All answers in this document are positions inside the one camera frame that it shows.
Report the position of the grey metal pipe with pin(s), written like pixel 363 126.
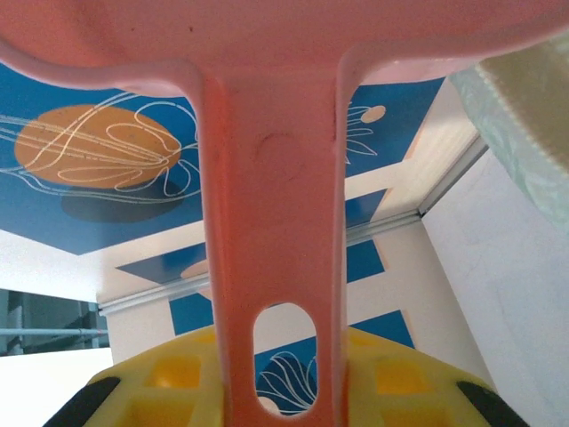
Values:
pixel 44 332

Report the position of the pink plastic dustpan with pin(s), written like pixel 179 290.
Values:
pixel 271 178

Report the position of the aluminium table edge rail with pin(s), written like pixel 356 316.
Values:
pixel 453 180

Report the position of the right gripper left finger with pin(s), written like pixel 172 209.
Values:
pixel 169 391

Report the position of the aluminium corner post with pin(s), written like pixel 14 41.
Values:
pixel 155 293

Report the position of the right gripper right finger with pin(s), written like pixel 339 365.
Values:
pixel 400 391

